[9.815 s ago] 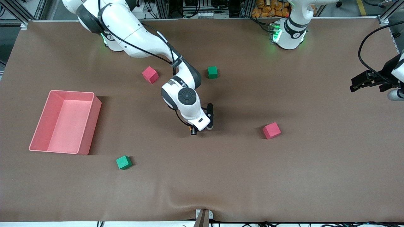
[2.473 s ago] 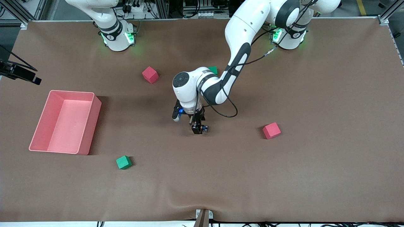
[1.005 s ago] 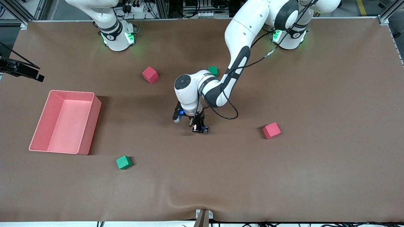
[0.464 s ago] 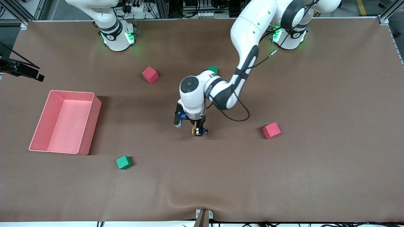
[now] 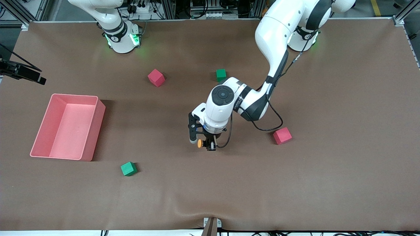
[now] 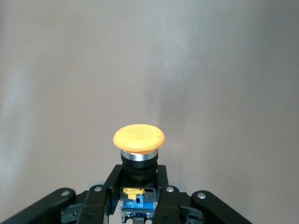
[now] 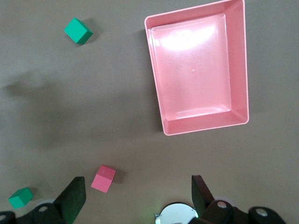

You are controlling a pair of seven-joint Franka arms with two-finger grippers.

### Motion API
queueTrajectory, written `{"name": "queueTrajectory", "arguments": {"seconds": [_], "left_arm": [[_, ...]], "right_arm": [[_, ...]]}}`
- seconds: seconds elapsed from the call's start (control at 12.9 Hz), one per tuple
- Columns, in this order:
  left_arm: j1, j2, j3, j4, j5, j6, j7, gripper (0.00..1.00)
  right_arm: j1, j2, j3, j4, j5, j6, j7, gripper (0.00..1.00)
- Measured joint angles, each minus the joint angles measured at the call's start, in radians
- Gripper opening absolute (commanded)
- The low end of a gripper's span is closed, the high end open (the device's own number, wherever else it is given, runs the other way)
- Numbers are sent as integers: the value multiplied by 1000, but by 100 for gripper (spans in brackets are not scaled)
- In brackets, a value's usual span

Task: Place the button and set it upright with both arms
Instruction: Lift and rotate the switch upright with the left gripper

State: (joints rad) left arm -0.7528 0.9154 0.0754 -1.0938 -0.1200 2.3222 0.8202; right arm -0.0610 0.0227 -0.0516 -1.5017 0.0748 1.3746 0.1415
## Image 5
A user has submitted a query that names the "brown table cover mat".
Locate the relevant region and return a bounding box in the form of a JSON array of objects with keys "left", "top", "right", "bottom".
[{"left": 0, "top": 18, "right": 420, "bottom": 231}]

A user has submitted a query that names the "pink plastic bin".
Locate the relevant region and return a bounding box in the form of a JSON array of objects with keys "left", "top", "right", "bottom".
[{"left": 30, "top": 93, "right": 106, "bottom": 162}]

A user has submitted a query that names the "pink foam cube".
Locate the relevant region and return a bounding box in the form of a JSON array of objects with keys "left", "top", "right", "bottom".
[
  {"left": 147, "top": 69, "right": 165, "bottom": 88},
  {"left": 273, "top": 127, "right": 293, "bottom": 145}
]

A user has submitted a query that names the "white connector block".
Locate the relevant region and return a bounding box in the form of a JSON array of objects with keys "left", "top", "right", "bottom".
[{"left": 190, "top": 12, "right": 238, "bottom": 19}]

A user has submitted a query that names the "white power strip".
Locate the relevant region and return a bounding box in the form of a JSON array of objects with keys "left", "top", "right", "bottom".
[{"left": 130, "top": 3, "right": 155, "bottom": 14}]

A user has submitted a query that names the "orange bag pile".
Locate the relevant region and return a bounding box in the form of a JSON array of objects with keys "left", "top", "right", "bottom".
[{"left": 262, "top": 0, "right": 274, "bottom": 17}]

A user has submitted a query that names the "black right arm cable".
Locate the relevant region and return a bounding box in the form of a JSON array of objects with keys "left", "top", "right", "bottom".
[{"left": 0, "top": 43, "right": 42, "bottom": 72}]

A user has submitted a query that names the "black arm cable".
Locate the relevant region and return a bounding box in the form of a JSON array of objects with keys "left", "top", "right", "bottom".
[
  {"left": 0, "top": 43, "right": 42, "bottom": 72},
  {"left": 215, "top": 31, "right": 320, "bottom": 149}
]

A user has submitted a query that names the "aluminium frame post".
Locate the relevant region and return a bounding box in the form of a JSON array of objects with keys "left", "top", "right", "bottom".
[
  {"left": 162, "top": 0, "right": 176, "bottom": 19},
  {"left": 251, "top": 0, "right": 263, "bottom": 18},
  {"left": 0, "top": 0, "right": 50, "bottom": 31},
  {"left": 392, "top": 0, "right": 420, "bottom": 25}
]

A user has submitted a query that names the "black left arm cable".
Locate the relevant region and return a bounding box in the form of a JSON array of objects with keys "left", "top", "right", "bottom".
[{"left": 215, "top": 31, "right": 320, "bottom": 149}]

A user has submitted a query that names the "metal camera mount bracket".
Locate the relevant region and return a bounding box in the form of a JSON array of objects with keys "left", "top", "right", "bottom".
[{"left": 201, "top": 217, "right": 222, "bottom": 236}]

